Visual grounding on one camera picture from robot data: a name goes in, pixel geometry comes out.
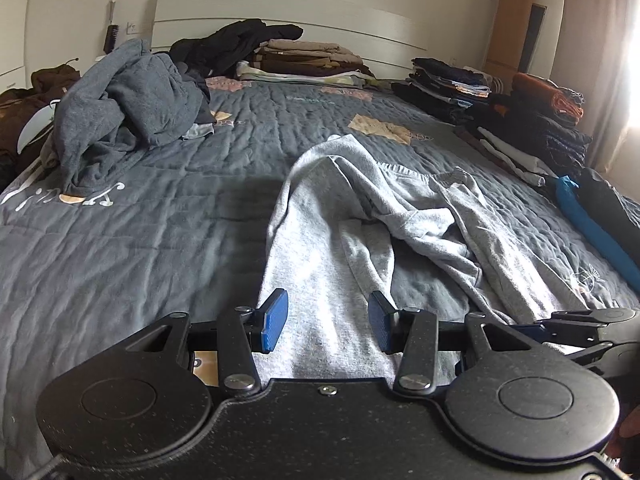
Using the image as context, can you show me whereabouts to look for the dark framed panel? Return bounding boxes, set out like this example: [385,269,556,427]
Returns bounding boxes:
[517,4,547,73]

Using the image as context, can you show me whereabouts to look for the black jacket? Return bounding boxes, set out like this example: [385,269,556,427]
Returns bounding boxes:
[169,19,304,78]

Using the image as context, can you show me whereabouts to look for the black folded garment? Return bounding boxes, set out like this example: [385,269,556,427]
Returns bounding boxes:
[575,166,640,271]

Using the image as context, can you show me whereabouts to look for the blue folded garment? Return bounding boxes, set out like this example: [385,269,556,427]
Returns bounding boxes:
[555,175,640,286]

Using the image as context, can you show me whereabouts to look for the light grey sweatpants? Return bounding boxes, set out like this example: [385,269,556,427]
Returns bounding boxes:
[257,133,621,381]

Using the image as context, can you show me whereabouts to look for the wooden panel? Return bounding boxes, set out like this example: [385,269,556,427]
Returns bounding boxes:
[485,0,538,73]

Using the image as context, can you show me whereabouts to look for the brown jacket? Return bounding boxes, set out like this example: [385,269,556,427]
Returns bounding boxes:
[0,64,82,181]

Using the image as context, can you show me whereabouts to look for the dark grey crumpled garment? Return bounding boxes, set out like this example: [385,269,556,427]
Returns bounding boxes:
[175,60,213,126]

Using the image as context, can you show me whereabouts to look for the white bed headboard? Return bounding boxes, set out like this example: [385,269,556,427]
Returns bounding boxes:
[151,0,416,68]

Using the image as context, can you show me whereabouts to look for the stack of folded dark clothes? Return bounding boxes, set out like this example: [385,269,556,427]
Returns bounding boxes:
[392,57,493,123]

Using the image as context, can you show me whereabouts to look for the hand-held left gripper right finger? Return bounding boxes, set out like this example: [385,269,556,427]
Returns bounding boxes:
[367,290,544,396]

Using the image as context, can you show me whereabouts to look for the black hairbrush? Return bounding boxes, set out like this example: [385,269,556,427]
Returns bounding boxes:
[103,0,120,54]

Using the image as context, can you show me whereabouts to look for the stack of folded brown clothes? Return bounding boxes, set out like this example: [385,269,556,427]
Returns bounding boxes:
[236,38,376,90]

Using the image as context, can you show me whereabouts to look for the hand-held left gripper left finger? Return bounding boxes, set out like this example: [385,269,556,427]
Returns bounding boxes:
[121,287,290,394]

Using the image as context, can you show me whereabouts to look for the beige curtain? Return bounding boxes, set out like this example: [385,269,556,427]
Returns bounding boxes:
[550,0,640,176]

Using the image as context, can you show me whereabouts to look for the folded clothes stack with orange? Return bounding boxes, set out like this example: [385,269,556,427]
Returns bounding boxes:
[455,72,593,188]

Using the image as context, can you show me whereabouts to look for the grey-blue crumpled garment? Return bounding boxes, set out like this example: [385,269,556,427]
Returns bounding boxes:
[40,39,216,198]

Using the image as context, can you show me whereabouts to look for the person's right hand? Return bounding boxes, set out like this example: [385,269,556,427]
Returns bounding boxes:
[620,402,640,461]

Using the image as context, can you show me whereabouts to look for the grey patterned bed quilt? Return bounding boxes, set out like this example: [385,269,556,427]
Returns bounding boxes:
[0,77,640,461]

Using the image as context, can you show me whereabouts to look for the small light grey garment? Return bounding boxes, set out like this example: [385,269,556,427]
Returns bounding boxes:
[182,122,216,141]

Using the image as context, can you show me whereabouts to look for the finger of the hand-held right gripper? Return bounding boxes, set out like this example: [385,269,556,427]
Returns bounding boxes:
[566,341,627,368]
[515,307,639,349]

